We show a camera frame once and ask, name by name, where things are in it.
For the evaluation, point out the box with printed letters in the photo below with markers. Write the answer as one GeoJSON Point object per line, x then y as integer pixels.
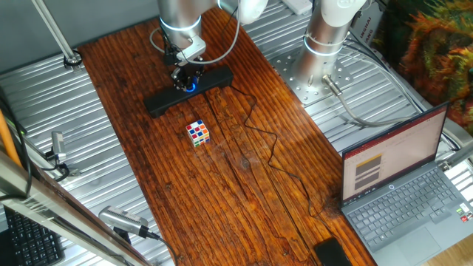
{"type": "Point", "coordinates": [366, 26]}

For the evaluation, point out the metal pole stand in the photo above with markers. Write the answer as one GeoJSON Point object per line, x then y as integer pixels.
{"type": "Point", "coordinates": [55, 33]}

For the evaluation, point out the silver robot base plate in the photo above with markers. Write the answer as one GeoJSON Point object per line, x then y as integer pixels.
{"type": "Point", "coordinates": [314, 94]}

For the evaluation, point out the white power strip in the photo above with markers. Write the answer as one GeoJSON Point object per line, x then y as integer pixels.
{"type": "Point", "coordinates": [295, 5]}

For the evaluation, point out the silver finned camera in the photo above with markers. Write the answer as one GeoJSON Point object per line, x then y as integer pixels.
{"type": "Point", "coordinates": [122, 218]}

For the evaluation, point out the black keyboard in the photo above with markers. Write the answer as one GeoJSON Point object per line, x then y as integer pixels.
{"type": "Point", "coordinates": [33, 244]}

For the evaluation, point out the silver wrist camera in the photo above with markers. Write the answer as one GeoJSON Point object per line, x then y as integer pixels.
{"type": "Point", "coordinates": [194, 48]}

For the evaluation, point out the grey metal frame bar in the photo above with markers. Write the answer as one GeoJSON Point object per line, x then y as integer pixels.
{"type": "Point", "coordinates": [55, 210]}

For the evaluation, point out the orange green fuzzy plush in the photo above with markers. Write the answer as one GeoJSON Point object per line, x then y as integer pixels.
{"type": "Point", "coordinates": [436, 55]}

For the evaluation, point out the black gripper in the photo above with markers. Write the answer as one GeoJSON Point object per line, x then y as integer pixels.
{"type": "Point", "coordinates": [190, 70]}

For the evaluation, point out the black speaker volume knob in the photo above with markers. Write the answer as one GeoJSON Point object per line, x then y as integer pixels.
{"type": "Point", "coordinates": [191, 88]}

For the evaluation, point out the black soundbar speaker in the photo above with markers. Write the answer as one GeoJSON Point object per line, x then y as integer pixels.
{"type": "Point", "coordinates": [166, 101]}

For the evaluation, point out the orange stick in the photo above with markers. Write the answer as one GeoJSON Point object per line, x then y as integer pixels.
{"type": "Point", "coordinates": [7, 140]}

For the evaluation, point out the black smartphone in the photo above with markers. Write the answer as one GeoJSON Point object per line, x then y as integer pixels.
{"type": "Point", "coordinates": [330, 255]}

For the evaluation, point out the white Rubik's cube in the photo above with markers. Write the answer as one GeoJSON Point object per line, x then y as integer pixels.
{"type": "Point", "coordinates": [197, 133]}

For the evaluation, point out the grey laptop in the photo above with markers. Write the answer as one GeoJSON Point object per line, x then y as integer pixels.
{"type": "Point", "coordinates": [399, 207]}

